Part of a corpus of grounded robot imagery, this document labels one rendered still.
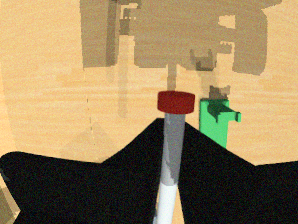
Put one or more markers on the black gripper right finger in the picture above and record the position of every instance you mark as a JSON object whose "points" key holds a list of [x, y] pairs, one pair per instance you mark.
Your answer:
{"points": [[218, 187]]}

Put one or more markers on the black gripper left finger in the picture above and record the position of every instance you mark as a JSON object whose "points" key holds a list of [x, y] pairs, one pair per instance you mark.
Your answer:
{"points": [[121, 190]]}

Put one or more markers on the white tapered pin with red cap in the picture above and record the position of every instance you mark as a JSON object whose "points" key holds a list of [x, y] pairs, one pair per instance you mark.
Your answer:
{"points": [[175, 105]]}

